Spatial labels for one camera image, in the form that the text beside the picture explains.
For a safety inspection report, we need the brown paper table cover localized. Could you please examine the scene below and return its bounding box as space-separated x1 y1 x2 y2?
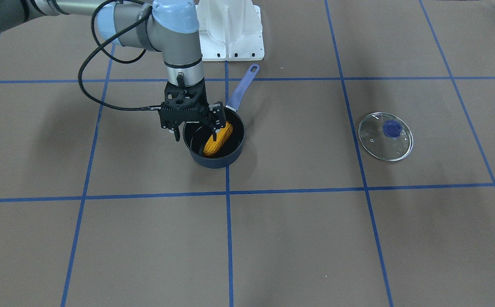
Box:
0 0 495 307

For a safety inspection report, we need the yellow corn cob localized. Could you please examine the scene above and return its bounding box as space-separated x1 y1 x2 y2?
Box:
202 121 234 157

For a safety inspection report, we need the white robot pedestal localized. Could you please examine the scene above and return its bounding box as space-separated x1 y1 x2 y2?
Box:
196 0 265 62

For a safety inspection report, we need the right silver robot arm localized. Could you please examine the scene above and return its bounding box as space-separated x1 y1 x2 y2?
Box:
0 0 227 141

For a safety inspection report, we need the glass pot lid blue knob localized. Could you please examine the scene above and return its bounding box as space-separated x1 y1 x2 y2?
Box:
358 112 414 162

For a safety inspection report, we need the dark blue saucepan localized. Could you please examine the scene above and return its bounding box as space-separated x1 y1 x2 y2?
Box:
183 64 260 169

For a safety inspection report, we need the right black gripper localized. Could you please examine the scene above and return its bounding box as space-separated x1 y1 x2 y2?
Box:
164 78 226 142

